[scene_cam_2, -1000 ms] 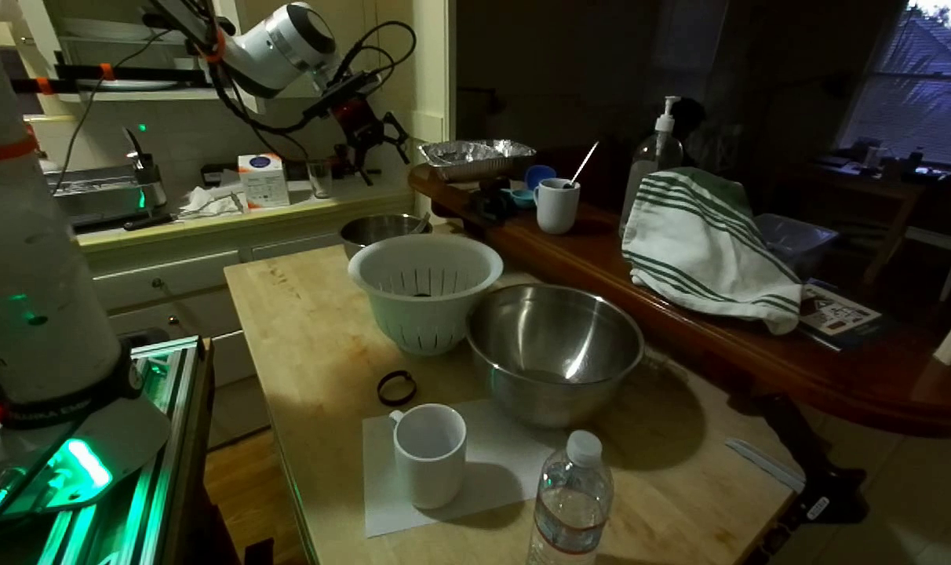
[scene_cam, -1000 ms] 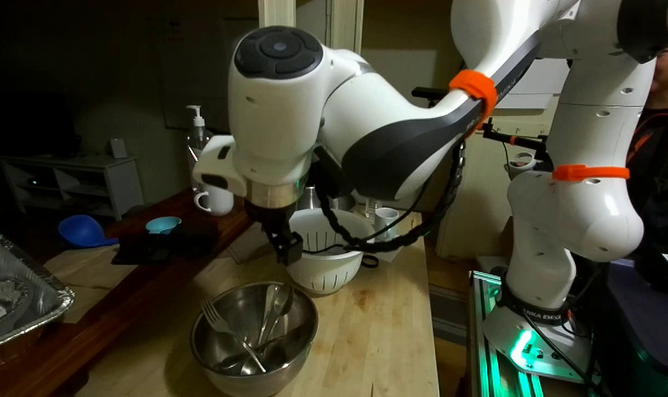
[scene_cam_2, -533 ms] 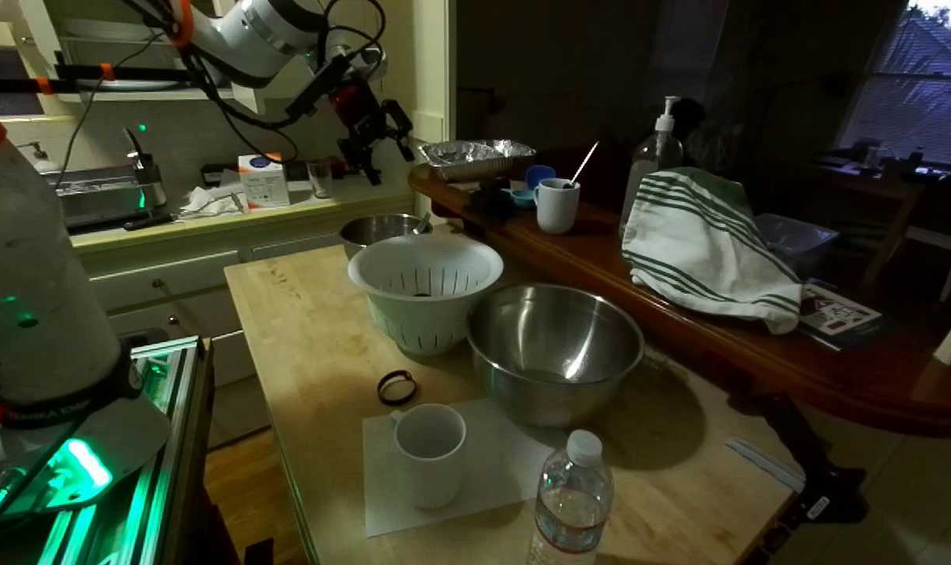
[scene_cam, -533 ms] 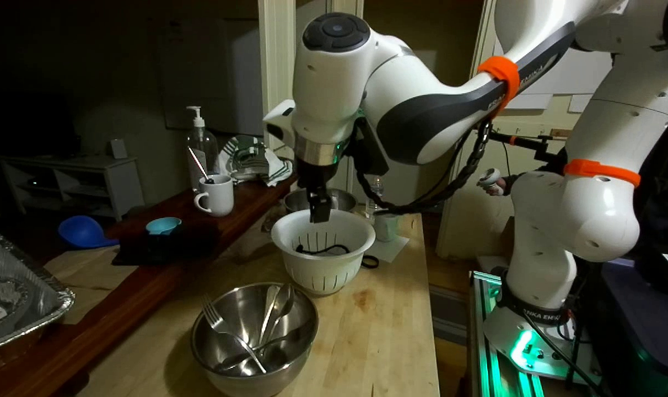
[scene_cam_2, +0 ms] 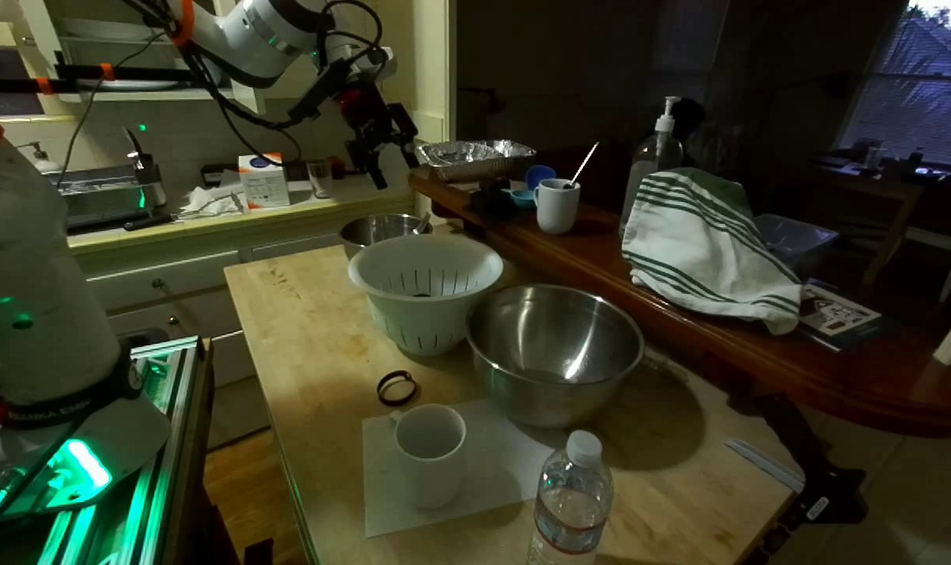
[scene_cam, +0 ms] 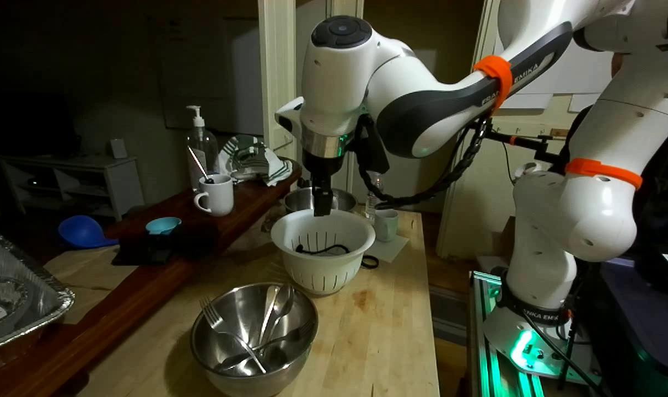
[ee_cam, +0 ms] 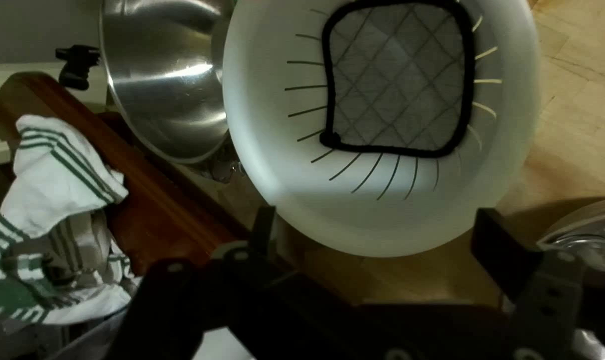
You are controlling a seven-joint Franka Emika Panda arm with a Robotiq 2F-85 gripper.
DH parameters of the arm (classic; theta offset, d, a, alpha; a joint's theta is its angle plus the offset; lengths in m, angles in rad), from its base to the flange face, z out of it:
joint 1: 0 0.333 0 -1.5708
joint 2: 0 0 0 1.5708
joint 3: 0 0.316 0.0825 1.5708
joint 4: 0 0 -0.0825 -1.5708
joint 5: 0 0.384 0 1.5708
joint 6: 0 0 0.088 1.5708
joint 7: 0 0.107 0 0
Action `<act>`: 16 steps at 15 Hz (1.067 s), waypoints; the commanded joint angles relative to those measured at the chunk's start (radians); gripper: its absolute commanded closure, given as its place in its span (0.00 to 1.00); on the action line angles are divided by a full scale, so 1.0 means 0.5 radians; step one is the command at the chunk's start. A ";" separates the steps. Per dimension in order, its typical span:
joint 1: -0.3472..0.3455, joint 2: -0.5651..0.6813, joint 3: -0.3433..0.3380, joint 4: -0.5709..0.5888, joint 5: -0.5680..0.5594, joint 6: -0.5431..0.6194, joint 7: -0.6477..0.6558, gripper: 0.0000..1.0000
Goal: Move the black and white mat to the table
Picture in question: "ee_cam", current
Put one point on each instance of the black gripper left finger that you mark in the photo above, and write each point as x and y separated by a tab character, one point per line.
265	231

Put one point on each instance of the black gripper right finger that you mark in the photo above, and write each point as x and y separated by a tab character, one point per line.
509	257

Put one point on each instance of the black-edged white quilted mat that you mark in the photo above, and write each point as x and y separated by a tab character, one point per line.
399	72

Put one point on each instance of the steel bowl with utensils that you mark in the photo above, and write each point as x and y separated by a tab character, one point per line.
584	231

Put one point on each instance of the dark brown wooden counter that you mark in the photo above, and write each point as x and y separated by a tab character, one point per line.
155	212

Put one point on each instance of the white ceramic bowl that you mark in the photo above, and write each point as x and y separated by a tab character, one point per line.
383	207

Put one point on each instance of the large stainless steel mixing bowl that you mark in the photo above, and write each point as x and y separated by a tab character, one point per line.
163	81

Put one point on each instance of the green striped white towel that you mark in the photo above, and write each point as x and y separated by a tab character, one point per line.
55	180

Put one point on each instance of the black clamp mount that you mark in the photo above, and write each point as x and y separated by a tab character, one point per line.
79	65

